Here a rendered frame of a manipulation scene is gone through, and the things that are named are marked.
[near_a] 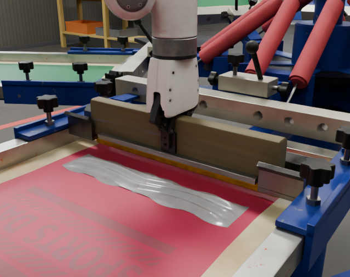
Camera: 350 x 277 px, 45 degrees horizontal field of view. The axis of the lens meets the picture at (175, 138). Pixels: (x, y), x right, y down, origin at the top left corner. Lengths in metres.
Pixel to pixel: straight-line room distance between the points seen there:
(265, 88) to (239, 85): 0.06
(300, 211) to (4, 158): 0.54
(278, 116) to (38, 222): 0.51
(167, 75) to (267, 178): 0.23
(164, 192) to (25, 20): 8.04
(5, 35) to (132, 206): 7.88
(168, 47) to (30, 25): 8.05
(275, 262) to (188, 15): 0.39
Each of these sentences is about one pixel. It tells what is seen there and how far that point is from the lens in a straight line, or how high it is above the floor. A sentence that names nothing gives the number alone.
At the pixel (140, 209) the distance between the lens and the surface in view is 0.66.
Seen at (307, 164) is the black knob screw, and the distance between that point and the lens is 0.58.
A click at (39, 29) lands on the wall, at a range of 8.81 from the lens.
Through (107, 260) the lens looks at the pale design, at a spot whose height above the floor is 0.96.
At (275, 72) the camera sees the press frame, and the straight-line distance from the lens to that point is 1.17.
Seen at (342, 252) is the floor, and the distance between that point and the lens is 2.33.
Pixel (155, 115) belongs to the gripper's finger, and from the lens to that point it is 0.70.
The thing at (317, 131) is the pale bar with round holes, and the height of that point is 1.01.
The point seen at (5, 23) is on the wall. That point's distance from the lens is 8.47.
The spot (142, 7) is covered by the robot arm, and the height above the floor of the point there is 1.25.
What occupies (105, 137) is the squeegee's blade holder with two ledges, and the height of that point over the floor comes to 0.99.
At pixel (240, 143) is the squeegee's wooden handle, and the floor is 1.04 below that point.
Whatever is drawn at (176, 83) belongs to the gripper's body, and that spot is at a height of 1.13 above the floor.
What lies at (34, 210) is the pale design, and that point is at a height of 0.96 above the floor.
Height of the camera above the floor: 1.29
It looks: 21 degrees down
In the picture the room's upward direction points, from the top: straight up
